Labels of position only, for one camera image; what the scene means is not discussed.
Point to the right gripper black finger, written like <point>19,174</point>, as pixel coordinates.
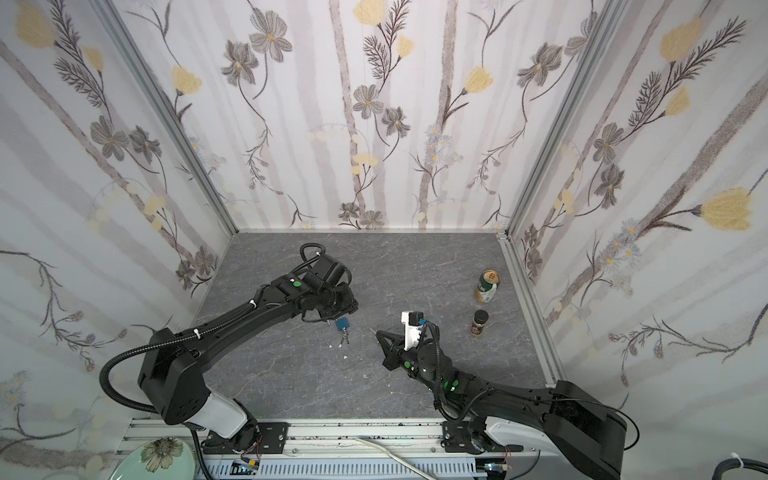
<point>390,341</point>
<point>390,358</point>

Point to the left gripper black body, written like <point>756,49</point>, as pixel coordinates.
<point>335,306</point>

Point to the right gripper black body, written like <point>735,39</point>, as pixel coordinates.
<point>398,352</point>

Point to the blue padlock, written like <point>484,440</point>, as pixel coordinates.
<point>342,324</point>

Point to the silver key bunch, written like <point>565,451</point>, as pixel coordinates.
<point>344,338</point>

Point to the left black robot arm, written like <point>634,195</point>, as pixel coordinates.
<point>172,375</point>

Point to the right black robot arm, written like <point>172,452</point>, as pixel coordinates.
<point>589,434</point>

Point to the small dark spice bottle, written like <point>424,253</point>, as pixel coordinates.
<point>479,321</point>

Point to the green beer can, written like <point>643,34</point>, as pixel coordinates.
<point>487,286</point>

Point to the green floral plate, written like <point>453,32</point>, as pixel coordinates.
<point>163,458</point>

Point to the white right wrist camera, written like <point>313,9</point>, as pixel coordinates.
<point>414,324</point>

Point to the white slotted cable duct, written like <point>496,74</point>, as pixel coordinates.
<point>350,468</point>

